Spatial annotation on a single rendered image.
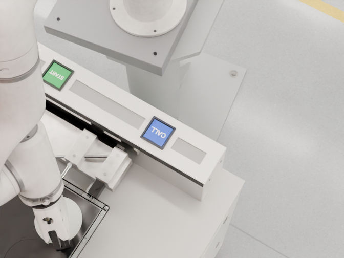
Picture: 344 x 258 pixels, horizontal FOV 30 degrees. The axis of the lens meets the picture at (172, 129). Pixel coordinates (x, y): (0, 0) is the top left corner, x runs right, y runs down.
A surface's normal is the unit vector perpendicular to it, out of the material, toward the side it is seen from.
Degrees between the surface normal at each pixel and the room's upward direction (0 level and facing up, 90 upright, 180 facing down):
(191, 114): 0
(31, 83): 83
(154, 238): 0
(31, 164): 65
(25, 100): 79
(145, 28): 2
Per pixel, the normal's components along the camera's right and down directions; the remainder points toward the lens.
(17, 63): 0.53, 0.69
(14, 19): 0.72, 0.45
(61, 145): 0.00, -0.37
